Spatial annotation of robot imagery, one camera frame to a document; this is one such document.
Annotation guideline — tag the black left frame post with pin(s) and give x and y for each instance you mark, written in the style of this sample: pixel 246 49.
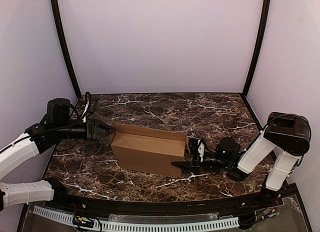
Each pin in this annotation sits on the black left frame post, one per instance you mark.
pixel 64 47

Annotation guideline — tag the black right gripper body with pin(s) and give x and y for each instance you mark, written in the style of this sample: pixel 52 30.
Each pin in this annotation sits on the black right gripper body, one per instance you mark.
pixel 196 158

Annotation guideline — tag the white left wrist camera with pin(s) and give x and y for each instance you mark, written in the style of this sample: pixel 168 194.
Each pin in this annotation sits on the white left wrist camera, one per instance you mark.
pixel 90 106

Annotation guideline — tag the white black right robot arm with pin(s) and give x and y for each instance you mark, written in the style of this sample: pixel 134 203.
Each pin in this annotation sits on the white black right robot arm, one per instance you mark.
pixel 291 133

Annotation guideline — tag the white slotted cable duct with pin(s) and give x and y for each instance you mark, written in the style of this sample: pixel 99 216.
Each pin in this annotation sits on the white slotted cable duct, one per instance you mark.
pixel 126 223

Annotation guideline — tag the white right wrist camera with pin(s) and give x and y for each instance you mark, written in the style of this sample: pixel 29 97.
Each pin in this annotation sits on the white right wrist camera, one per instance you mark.
pixel 200 150

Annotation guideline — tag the black frame post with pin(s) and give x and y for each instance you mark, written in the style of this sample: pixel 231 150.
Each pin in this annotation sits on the black frame post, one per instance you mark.
pixel 64 47
pixel 257 47

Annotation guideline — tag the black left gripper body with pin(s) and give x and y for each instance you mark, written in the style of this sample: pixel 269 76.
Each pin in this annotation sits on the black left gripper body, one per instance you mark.
pixel 90 129

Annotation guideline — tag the brown cardboard box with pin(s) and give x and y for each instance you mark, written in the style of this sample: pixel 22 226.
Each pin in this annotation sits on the brown cardboard box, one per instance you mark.
pixel 148 150

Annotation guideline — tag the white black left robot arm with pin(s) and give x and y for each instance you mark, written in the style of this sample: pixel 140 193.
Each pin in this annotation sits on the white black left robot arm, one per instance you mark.
pixel 61 122

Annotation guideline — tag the black front table rail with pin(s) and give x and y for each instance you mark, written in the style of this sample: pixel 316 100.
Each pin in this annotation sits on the black front table rail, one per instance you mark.
pixel 237 206

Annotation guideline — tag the black right frame post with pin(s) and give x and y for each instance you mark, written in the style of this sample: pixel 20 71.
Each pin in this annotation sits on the black right frame post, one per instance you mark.
pixel 257 47

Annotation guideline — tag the small green circuit board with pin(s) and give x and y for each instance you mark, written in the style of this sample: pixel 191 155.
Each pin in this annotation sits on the small green circuit board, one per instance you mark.
pixel 83 221

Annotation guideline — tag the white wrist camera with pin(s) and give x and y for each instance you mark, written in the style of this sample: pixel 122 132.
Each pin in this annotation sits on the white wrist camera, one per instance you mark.
pixel 90 106
pixel 200 150

